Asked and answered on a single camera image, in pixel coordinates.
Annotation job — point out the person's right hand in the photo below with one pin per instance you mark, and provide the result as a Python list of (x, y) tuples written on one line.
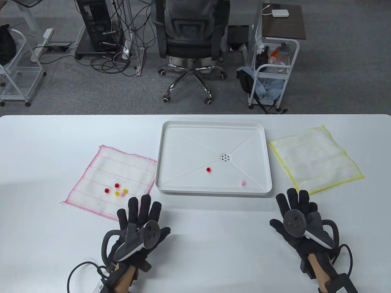
[(296, 203)]

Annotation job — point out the person's left hand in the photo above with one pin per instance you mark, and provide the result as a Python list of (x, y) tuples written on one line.
[(137, 213)]

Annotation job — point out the yellow-edged white dish cloth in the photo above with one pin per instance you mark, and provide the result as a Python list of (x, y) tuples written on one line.
[(317, 158)]

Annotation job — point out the pink-edged white dish cloth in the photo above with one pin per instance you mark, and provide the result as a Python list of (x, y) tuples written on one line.
[(116, 168)]

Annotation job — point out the person's right forearm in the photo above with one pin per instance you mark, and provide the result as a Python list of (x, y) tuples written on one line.
[(319, 271)]

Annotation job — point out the person's left forearm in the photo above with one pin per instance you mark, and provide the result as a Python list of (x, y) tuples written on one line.
[(125, 279)]

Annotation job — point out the blue cloth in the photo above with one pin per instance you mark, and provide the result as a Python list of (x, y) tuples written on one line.
[(268, 88)]

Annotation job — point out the grey white hand controller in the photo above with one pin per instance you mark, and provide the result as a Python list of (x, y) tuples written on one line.
[(137, 244), (293, 224)]

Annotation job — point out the black armband sensor box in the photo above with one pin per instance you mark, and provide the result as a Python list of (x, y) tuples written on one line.
[(107, 283), (342, 285)]

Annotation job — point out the white plastic tray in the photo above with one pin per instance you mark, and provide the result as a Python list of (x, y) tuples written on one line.
[(195, 146)]

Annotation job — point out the white metal cart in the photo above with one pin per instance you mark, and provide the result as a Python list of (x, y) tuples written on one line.
[(29, 73), (287, 76)]

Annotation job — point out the black backpack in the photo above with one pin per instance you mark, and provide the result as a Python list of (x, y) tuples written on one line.
[(246, 81)]

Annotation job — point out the clear bottle grey cap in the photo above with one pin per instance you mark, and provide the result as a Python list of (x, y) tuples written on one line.
[(284, 56)]

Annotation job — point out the orange capped bottle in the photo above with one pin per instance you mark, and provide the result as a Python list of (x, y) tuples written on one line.
[(274, 54)]

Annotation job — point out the black tower stand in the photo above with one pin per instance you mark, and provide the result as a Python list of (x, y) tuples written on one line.
[(88, 53)]

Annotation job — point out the brown side table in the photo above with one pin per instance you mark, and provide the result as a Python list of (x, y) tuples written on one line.
[(284, 27)]

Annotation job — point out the black bin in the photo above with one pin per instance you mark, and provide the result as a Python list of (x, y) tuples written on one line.
[(237, 36)]

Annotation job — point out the black floor socket box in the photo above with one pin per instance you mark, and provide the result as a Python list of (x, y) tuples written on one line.
[(58, 47)]

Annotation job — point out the black office chair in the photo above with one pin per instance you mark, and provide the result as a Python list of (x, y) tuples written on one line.
[(189, 36)]

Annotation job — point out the white box device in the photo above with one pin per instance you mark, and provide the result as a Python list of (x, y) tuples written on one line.
[(280, 13)]

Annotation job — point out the white desk foot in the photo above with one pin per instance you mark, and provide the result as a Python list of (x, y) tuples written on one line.
[(41, 45)]

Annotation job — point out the black computer tower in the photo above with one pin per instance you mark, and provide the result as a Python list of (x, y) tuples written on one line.
[(96, 21)]

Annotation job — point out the black bag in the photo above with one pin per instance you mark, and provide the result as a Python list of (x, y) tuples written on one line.
[(6, 45)]

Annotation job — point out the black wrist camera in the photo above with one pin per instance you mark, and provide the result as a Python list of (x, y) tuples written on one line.
[(307, 270), (144, 265)]

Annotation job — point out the silver desk leg frame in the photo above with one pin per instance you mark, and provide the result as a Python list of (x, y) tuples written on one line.
[(137, 45)]

